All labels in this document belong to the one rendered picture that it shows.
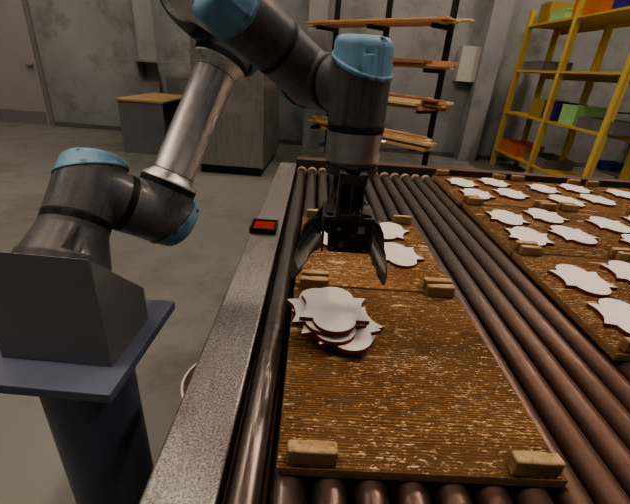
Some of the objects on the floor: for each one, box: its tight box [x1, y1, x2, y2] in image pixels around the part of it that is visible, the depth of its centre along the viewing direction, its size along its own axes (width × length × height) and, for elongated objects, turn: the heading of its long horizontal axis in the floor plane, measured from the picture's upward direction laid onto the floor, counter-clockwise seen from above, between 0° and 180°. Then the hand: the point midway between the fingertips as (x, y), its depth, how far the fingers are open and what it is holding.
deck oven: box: [168, 15, 279, 176], centre depth 519 cm, size 142×109×187 cm
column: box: [0, 299, 175, 504], centre depth 91 cm, size 38×38×87 cm
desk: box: [114, 92, 183, 155], centre depth 612 cm, size 71×137×76 cm, turn 169°
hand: (337, 279), depth 63 cm, fingers open, 14 cm apart
